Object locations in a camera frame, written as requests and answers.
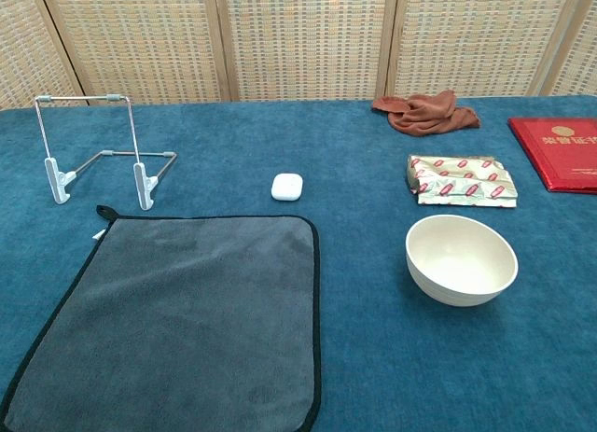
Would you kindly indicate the grey and blue cloth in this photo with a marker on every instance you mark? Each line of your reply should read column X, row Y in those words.
column 186, row 310

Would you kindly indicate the white earbud case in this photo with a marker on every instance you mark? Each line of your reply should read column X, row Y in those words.
column 287, row 187

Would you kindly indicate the blue carpet table cover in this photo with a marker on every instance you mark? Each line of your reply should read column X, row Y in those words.
column 326, row 147

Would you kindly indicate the crumpled brown cloth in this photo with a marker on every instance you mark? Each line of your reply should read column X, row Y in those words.
column 420, row 117

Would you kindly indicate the silver packet with red print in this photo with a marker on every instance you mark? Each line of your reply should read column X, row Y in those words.
column 462, row 185

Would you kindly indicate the woven bamboo folding screen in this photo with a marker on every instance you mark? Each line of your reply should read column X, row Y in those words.
column 303, row 40

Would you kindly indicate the cream white bowl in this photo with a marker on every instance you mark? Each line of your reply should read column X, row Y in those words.
column 462, row 264

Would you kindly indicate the red certificate book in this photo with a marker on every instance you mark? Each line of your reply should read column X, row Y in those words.
column 569, row 157

